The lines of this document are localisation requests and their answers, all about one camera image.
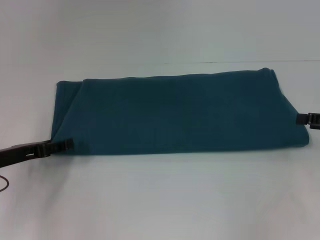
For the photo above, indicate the blue teal shirt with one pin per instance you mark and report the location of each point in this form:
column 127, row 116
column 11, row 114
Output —
column 175, row 112

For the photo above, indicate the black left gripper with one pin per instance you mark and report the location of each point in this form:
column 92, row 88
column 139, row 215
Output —
column 17, row 153

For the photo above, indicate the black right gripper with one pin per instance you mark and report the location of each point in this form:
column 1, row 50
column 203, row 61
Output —
column 315, row 121

